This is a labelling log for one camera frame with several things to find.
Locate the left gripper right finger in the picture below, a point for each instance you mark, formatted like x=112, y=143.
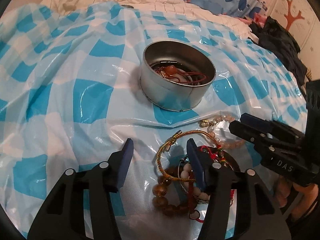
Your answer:
x=201, y=158

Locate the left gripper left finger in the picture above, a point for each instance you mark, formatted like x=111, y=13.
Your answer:
x=110, y=175

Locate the person's right hand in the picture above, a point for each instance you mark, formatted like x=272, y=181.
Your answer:
x=300, y=201

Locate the blue white checkered plastic sheet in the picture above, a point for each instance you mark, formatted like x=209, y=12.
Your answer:
x=70, y=96

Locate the round silver metal tin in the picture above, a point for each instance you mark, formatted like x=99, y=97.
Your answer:
x=175, y=75

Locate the black clothes pile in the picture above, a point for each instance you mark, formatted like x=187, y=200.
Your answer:
x=279, y=41

